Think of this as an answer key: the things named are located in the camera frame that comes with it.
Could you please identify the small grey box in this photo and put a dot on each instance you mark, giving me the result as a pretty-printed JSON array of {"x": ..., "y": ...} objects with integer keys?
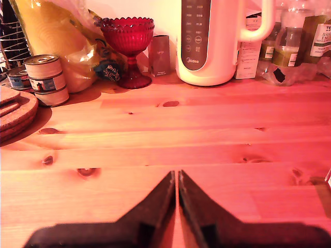
[{"x": 159, "y": 55}]

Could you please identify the white printed carton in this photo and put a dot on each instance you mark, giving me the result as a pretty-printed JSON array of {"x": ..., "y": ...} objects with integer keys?
[{"x": 247, "y": 59}]

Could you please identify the blue printed package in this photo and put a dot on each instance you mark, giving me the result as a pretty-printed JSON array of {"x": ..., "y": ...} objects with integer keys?
[{"x": 110, "y": 69}]

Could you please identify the white labelled tin can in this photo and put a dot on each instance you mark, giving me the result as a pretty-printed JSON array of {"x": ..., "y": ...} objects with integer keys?
[
  {"x": 47, "y": 83},
  {"x": 53, "y": 98},
  {"x": 44, "y": 65}
]

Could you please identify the white electric kettle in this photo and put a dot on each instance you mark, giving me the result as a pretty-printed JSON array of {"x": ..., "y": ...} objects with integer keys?
[{"x": 219, "y": 51}]

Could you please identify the large cork trivet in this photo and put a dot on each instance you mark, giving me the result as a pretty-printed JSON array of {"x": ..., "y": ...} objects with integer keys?
[
  {"x": 15, "y": 131},
  {"x": 27, "y": 109}
]

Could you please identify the red glass goblet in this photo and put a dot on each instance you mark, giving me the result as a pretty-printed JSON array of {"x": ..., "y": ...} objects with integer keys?
[{"x": 128, "y": 38}]

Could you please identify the olive oil bottle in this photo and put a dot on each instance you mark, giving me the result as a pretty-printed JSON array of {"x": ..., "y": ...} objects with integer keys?
[{"x": 269, "y": 49}]

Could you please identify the small cork coaster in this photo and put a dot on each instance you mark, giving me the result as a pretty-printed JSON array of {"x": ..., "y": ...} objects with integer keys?
[
  {"x": 7, "y": 94},
  {"x": 7, "y": 108}
]

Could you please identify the flat blue labelled tin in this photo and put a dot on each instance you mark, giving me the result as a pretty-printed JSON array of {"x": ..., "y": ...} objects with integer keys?
[{"x": 18, "y": 80}]

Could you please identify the yellow plastic bag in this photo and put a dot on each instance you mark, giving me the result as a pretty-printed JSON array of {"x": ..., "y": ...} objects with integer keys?
[{"x": 57, "y": 38}]

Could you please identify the bottle with white label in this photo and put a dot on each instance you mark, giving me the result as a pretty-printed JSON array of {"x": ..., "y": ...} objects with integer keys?
[{"x": 319, "y": 41}]

